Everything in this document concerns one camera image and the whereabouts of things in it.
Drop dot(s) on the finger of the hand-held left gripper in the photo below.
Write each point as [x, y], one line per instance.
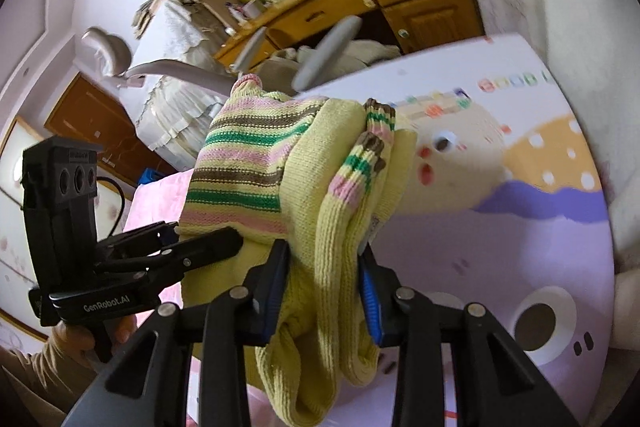
[150, 232]
[220, 242]

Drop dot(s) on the person's left forearm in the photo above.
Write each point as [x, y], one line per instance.
[40, 372]

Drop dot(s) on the grey office chair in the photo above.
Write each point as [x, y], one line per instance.
[330, 42]

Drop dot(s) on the person's left hand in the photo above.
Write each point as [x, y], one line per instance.
[75, 337]

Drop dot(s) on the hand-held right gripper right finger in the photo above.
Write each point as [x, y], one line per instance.
[370, 297]

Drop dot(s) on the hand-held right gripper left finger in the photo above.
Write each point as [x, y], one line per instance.
[270, 307]

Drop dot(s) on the wooden desk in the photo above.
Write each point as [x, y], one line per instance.
[430, 17]

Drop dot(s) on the brown wooden door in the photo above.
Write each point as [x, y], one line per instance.
[95, 117]

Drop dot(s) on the yellow knitted cardigan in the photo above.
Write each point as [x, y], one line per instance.
[310, 177]

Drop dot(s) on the cartoon printed mat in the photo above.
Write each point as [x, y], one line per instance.
[525, 232]

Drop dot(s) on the pink blanket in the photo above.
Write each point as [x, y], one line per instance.
[155, 202]

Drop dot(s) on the blue box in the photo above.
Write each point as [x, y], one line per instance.
[151, 176]

